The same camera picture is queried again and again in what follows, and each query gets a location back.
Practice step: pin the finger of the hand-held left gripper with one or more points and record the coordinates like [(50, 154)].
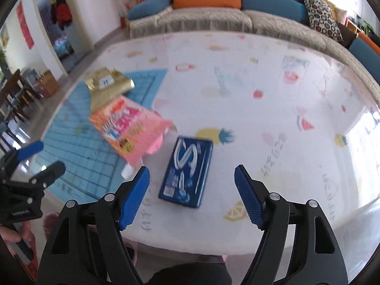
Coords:
[(50, 172), (29, 150)]

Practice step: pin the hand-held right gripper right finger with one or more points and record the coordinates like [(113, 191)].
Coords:
[(249, 196)]

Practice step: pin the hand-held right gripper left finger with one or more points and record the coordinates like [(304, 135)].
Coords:
[(135, 196)]

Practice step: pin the blue gum box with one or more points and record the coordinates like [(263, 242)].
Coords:
[(184, 172)]

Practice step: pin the person's left hand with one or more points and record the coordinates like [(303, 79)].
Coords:
[(9, 234)]

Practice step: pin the small white paper scrap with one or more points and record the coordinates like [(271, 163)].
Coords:
[(127, 171)]

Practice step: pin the blue grid mat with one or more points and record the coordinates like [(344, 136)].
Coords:
[(83, 154)]

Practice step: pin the dark wooden chair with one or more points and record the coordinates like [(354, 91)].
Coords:
[(14, 95)]

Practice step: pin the cardboard box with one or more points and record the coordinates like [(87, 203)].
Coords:
[(49, 84)]

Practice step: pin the pink snack packet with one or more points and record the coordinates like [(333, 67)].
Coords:
[(127, 127)]

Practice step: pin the gold foil wrapper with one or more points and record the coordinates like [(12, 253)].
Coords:
[(104, 95)]

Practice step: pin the person's black pants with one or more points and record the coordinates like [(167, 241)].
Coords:
[(190, 274)]

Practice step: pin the hanging clothes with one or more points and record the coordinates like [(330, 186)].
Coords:
[(62, 12)]

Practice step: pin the small wooden side table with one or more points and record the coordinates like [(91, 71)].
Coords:
[(124, 22)]

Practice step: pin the beige lace-covered sofa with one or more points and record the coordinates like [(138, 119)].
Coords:
[(207, 20)]

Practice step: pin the blue corner cushion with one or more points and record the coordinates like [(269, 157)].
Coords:
[(363, 50)]

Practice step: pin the blue armrest cushion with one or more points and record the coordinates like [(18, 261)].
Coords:
[(148, 7)]

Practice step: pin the dark brown cushion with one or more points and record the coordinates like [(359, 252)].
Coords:
[(348, 35)]

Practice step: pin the large blue back cushion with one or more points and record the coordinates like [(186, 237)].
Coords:
[(273, 6)]

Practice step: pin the circle pattern pillow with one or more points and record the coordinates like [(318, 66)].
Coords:
[(322, 16)]

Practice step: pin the orange corner cushion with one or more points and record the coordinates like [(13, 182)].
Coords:
[(371, 40)]

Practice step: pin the yellow pillow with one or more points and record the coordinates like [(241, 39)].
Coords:
[(338, 12)]

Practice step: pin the red wall couplet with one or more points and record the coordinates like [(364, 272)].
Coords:
[(25, 25)]

